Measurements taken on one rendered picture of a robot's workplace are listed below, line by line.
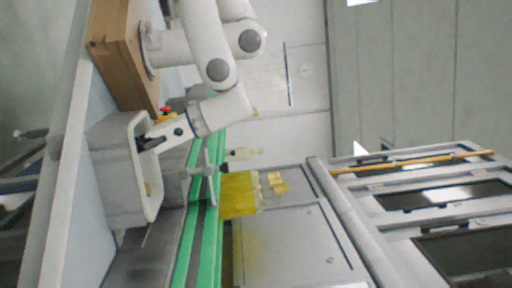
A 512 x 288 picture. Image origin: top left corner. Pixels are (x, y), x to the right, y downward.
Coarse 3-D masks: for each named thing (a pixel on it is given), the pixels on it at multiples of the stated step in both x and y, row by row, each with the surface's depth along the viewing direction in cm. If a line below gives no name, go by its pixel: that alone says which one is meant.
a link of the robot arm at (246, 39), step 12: (228, 24) 99; (240, 24) 98; (252, 24) 98; (228, 36) 98; (240, 36) 97; (252, 36) 97; (264, 36) 99; (240, 48) 98; (252, 48) 98; (264, 48) 102
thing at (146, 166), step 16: (144, 112) 89; (128, 128) 78; (144, 128) 93; (128, 144) 79; (144, 160) 95; (144, 176) 96; (160, 176) 97; (144, 192) 81; (160, 192) 97; (144, 208) 82
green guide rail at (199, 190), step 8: (216, 152) 145; (216, 160) 136; (200, 176) 123; (216, 176) 121; (192, 184) 117; (200, 184) 117; (216, 184) 115; (192, 192) 111; (200, 192) 111; (208, 192) 110; (216, 192) 109; (192, 200) 107
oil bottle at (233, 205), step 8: (240, 192) 116; (248, 192) 116; (256, 192) 115; (224, 200) 112; (232, 200) 112; (240, 200) 112; (248, 200) 112; (256, 200) 112; (224, 208) 112; (232, 208) 112; (240, 208) 112; (248, 208) 113; (256, 208) 113; (224, 216) 113; (232, 216) 113; (240, 216) 113
